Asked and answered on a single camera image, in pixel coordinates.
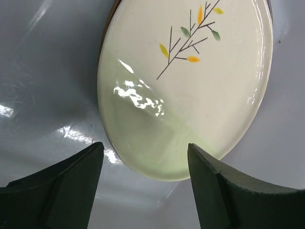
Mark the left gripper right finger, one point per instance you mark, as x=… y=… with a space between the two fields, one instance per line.
x=227 y=198

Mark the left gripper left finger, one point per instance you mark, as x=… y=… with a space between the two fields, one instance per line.
x=58 y=197

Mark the cream leaf pattern plate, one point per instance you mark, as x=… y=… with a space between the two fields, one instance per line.
x=176 y=72

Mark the grey reindeer plate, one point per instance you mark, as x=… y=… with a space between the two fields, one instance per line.
x=107 y=28

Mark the white plastic bin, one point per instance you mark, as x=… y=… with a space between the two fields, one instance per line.
x=49 y=52

